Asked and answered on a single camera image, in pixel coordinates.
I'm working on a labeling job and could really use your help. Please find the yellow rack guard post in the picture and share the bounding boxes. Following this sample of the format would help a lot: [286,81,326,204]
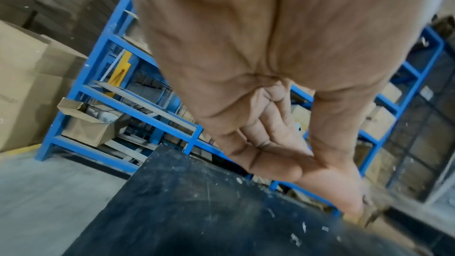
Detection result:
[108,51,133,88]

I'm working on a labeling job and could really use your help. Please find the stack of shelved brown boxes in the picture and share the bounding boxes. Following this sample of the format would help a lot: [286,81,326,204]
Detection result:
[355,82,404,166]

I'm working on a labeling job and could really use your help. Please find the wooden shelf plank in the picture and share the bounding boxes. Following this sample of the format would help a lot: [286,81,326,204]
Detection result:
[93,80,200,132]

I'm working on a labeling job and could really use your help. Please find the blue metal storage rack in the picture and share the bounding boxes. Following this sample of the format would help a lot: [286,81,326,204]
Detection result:
[35,0,447,218]

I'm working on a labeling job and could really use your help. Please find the tall brown cardboard box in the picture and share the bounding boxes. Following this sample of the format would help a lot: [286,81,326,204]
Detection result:
[0,20,89,153]

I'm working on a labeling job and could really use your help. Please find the small box low shelf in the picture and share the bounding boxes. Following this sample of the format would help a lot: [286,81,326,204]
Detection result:
[56,97,131,147]

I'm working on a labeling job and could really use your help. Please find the person's left hand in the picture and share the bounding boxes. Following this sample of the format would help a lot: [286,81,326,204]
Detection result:
[125,0,452,218]

